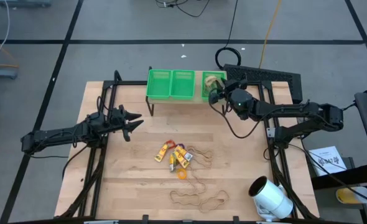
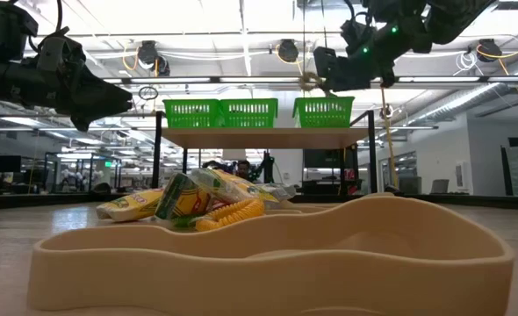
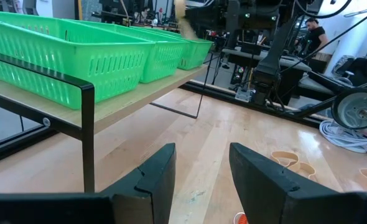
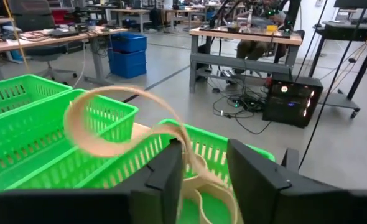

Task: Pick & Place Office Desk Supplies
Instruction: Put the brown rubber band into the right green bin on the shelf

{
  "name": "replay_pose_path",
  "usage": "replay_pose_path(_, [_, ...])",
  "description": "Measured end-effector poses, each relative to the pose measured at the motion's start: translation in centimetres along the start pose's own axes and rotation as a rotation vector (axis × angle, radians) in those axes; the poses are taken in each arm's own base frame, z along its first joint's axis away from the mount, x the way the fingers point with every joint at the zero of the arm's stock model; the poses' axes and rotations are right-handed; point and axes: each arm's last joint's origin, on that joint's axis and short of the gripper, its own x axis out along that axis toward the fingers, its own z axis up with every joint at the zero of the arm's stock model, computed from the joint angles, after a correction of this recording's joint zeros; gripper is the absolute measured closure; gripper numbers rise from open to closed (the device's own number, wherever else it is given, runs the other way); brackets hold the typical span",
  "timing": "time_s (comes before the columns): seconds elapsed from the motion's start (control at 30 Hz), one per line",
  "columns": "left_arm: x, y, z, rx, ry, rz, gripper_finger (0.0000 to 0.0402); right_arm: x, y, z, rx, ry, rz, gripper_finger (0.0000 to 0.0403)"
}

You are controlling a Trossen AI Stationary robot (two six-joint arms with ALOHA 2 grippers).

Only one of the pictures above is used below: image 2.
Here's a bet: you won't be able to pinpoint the person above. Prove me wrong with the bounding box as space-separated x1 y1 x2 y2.
234 159 255 182

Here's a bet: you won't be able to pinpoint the yellow snack packets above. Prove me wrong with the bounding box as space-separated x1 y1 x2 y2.
191 168 282 207
95 188 166 223

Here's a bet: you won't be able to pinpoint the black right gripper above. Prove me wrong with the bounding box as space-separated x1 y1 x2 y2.
313 45 397 98

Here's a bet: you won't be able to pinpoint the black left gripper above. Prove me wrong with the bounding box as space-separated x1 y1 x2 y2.
53 38 133 133

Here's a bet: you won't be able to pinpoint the yellow orange coil bracelet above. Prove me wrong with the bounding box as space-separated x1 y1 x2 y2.
194 197 267 233

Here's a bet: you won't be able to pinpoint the yellow hanging cable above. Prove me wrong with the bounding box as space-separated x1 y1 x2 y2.
379 85 399 190

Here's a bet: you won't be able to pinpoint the green yellow crayon pack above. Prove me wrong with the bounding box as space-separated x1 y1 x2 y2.
153 171 214 221

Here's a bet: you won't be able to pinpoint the green plastic basket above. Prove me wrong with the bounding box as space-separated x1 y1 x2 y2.
162 98 222 130
291 96 356 130
218 97 280 130

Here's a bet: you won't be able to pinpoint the white wall device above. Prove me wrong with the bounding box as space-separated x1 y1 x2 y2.
454 160 473 191

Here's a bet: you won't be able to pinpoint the black background monitor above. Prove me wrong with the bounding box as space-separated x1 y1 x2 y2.
0 154 23 175

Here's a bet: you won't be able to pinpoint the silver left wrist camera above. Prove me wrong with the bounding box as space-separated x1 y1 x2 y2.
36 35 68 73

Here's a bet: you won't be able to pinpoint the black round ceiling fixture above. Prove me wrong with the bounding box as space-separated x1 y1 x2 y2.
277 38 300 64
477 38 502 63
135 39 171 78

